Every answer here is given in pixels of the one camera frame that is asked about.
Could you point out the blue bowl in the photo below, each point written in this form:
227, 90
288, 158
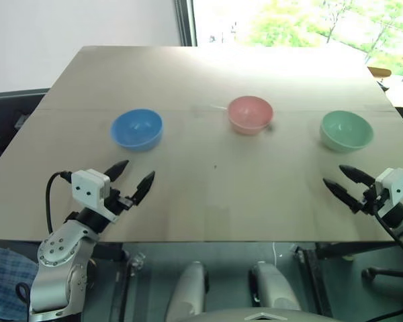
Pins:
137, 129

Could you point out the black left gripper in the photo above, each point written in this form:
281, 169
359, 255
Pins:
115, 201

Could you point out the black chair base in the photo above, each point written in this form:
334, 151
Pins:
384, 273

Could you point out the grey robot torso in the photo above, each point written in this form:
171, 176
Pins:
255, 315

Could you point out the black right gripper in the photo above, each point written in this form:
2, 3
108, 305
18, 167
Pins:
372, 199

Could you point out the silver right robot leg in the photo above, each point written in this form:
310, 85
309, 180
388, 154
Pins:
272, 288

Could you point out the dark window frame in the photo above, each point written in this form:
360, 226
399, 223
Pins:
185, 21

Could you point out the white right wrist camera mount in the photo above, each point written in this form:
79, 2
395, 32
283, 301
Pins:
398, 184

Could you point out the black furniture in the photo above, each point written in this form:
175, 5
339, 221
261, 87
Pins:
10, 120

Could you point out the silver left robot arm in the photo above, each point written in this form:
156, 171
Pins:
62, 248

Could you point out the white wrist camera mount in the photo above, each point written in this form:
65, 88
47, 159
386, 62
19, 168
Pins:
398, 184
87, 188

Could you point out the green bowl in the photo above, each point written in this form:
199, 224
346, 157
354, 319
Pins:
346, 132

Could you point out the black table frame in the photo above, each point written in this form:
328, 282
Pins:
317, 278

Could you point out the pink red bowl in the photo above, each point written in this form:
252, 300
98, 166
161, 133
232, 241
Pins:
250, 114

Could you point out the yellow object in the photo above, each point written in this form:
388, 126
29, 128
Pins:
379, 71

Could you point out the blue checked cloth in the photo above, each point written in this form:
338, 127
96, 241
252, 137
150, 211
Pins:
6, 275

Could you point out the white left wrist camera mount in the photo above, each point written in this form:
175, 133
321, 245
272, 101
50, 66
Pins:
87, 188

